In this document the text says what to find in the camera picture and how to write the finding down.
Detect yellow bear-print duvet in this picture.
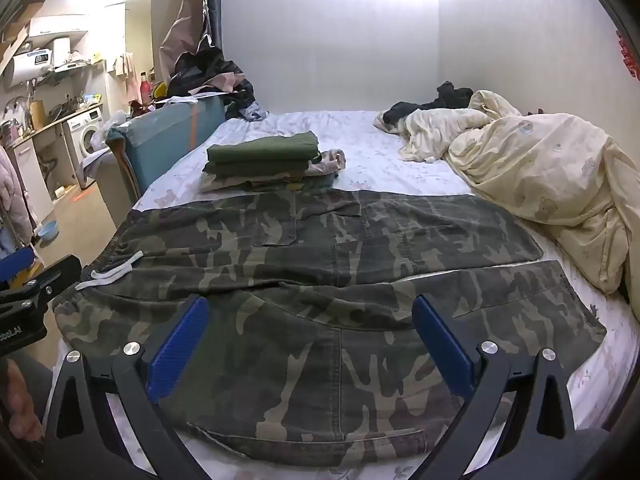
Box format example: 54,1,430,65
372,89,640,295

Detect kitchen counter cabinet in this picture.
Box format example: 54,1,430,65
5,104,106,221

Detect red wall decoration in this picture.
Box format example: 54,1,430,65
615,30,640,81

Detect person's left hand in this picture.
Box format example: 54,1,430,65
0,360,46,442

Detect folded beige patterned garment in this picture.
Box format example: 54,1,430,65
200,149,347,193

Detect teal upholstered bed end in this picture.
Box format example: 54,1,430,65
107,95,227,201

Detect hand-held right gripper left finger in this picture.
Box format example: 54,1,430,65
42,294,211,480

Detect pink hanging towel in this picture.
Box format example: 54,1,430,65
122,52,142,106

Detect camouflage pants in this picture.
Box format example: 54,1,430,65
52,187,608,466

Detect pink puffer jacket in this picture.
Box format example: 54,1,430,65
0,147,33,248

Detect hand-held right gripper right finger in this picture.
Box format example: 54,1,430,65
411,294,576,480

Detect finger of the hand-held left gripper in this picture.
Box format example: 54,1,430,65
0,245,37,288
0,255,83,307

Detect white washing machine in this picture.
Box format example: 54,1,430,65
65,107,108,171

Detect black clothes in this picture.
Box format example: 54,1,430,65
387,80,475,123

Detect pile of dark clothes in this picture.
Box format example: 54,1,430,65
167,47,271,122

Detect white water heater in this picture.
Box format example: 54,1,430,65
0,37,71,88

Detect white wall board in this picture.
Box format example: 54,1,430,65
100,2,126,73

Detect white wall cabinet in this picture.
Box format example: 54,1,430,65
27,15,91,38

